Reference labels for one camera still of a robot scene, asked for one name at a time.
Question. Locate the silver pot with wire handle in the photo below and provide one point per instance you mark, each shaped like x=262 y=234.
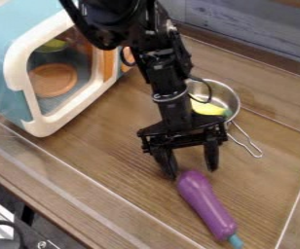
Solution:
x=210 y=91

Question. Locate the purple toy eggplant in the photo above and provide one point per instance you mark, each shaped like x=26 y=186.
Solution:
x=197 y=193

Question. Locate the yellow toy banana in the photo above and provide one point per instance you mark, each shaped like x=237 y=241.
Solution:
x=209 y=109

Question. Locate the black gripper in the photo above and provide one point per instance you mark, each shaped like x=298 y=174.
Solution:
x=205 y=131

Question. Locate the orange microwave turntable plate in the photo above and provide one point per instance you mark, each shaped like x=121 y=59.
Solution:
x=52 y=79

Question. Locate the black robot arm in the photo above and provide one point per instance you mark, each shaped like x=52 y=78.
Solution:
x=138 y=24

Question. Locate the blue toy microwave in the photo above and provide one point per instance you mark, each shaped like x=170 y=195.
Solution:
x=38 y=35

